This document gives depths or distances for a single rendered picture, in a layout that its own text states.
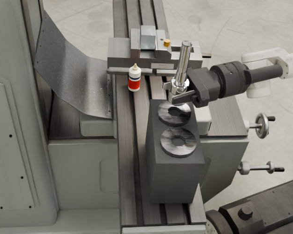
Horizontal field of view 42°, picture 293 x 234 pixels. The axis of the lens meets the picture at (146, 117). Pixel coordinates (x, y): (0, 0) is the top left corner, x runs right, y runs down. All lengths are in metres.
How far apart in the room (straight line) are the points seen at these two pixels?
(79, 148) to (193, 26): 2.14
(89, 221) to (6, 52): 0.98
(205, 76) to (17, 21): 0.52
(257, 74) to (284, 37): 2.57
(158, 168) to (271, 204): 0.72
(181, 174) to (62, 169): 0.75
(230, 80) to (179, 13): 2.61
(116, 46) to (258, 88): 0.60
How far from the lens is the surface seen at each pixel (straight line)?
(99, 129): 1.41
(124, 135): 1.20
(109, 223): 1.84
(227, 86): 0.97
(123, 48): 1.41
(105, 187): 1.73
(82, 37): 3.17
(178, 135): 0.95
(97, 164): 1.57
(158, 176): 0.95
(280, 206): 1.56
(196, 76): 0.96
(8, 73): 1.19
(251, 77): 0.97
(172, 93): 0.93
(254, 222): 1.46
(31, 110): 1.30
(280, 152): 2.54
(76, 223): 1.85
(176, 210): 1.06
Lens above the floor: 1.83
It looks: 47 degrees down
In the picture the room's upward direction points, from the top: 6 degrees clockwise
